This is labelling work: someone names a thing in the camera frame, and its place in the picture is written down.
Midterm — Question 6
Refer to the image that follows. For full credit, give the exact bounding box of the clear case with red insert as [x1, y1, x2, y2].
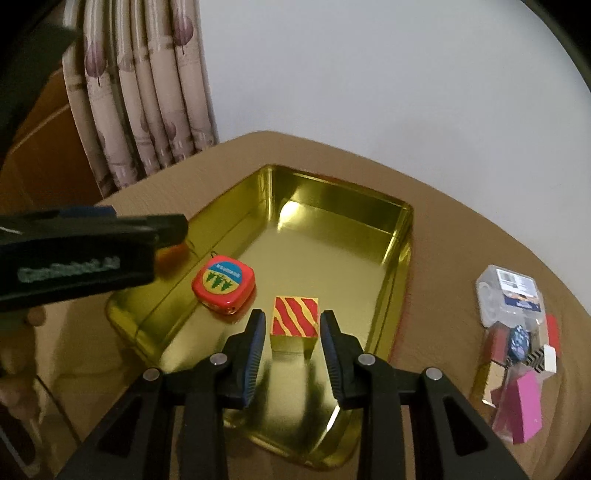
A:
[490, 363, 532, 443]

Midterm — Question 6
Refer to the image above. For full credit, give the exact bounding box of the magenta rectangular box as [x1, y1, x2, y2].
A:
[510, 370, 543, 445]

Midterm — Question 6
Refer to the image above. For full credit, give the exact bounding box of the brown wooden cabinet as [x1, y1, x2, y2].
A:
[1, 70, 102, 214]

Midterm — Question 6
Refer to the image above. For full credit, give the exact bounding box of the white cube with zigzag side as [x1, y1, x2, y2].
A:
[525, 344, 557, 379]

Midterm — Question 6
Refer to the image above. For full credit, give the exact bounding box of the blue patterned keychain case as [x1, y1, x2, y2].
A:
[507, 325, 530, 364]

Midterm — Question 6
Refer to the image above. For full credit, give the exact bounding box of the red rectangular block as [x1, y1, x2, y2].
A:
[546, 314, 561, 358]

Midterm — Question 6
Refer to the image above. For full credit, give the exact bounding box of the beige patterned curtain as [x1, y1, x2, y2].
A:
[62, 0, 217, 197]

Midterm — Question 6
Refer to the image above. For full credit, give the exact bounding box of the clear plastic floss box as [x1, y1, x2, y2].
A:
[476, 265, 546, 331]

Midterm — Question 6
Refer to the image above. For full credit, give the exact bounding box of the red round-cornered tape measure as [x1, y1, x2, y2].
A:
[191, 255, 256, 316]

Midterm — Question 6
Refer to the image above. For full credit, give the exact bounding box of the person's left hand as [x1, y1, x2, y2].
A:
[1, 307, 46, 421]

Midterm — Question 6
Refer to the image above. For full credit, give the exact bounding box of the yellow red striped block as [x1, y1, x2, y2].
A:
[270, 296, 320, 361]

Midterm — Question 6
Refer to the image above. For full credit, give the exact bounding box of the gold red toffee tin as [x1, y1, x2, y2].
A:
[106, 166, 413, 470]

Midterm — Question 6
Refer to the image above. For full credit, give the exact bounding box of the black cable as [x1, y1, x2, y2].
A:
[0, 375, 84, 471]

